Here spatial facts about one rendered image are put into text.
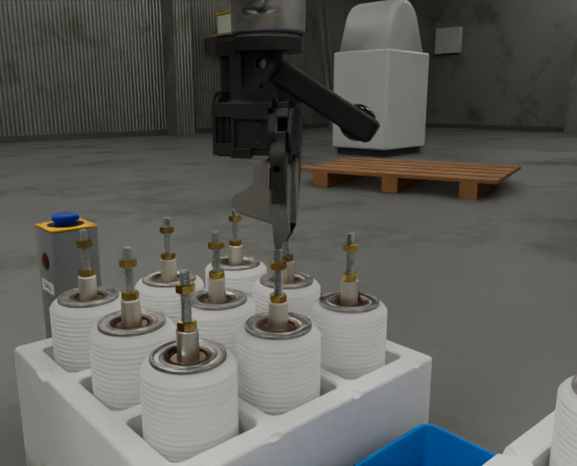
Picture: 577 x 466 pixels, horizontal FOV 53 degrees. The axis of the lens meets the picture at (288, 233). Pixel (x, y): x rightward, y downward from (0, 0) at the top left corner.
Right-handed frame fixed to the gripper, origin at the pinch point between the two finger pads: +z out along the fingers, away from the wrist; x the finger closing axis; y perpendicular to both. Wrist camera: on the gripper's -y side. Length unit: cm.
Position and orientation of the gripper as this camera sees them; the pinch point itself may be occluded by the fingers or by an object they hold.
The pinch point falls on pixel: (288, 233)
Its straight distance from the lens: 62.0
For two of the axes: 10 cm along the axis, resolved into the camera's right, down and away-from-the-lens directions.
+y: -9.8, -0.4, 1.8
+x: -1.8, 2.2, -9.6
